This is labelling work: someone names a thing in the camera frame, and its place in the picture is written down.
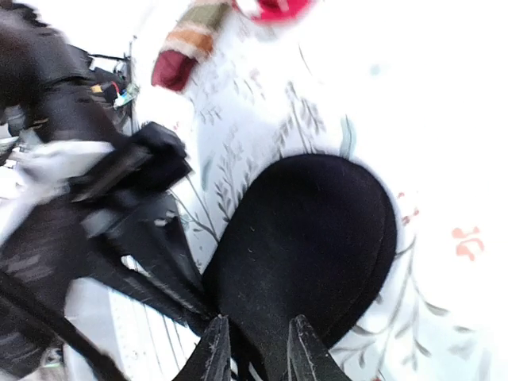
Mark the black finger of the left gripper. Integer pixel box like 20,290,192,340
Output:
82,194,217,329

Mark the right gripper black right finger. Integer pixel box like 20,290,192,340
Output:
287,314,351,381

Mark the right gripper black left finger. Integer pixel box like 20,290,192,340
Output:
177,316,231,381

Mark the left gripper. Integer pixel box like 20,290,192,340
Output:
1,1,190,380

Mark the black sock with white stripes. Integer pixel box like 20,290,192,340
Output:
202,154,397,380

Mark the beige brown striped sock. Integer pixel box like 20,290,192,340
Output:
151,0,233,91

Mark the red sock in pile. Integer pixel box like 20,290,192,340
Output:
232,0,314,25

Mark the floral white table mat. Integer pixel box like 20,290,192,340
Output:
126,1,507,380

